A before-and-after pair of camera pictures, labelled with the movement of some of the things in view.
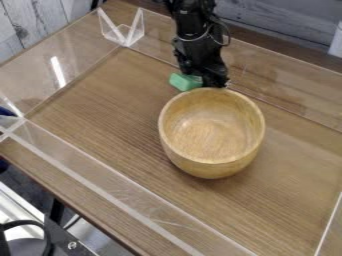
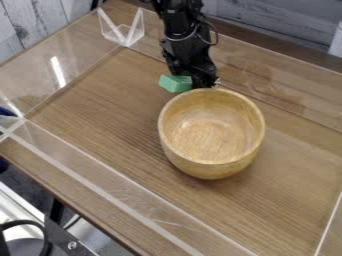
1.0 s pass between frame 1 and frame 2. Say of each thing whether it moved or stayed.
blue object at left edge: stayed
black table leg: stayed
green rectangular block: moved
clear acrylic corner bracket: stayed
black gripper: moved
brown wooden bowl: stayed
